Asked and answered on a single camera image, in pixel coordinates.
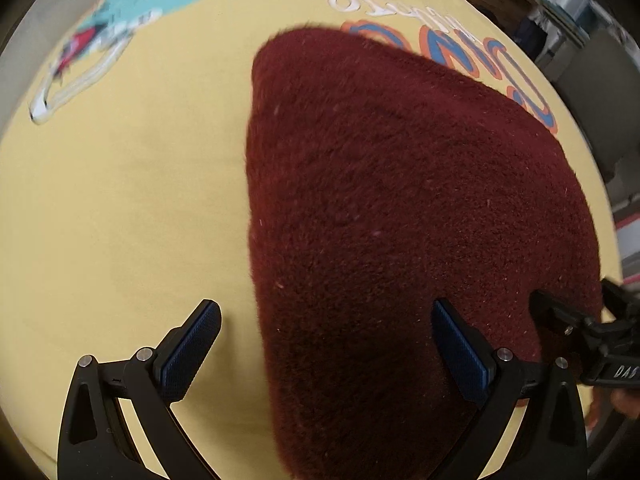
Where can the yellow dinosaur print bedsheet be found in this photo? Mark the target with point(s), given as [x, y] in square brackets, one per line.
[124, 198]

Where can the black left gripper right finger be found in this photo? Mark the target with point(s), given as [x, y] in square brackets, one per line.
[551, 441]

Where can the dark red knit sweater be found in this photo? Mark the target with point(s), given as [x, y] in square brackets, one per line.
[378, 182]

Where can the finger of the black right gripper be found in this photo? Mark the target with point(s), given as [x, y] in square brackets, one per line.
[562, 330]

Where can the person's right hand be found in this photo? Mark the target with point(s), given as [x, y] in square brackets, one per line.
[624, 401]

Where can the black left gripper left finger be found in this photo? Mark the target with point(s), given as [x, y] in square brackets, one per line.
[95, 441]

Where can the grey office chair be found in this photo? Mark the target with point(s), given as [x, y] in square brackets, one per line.
[600, 88]

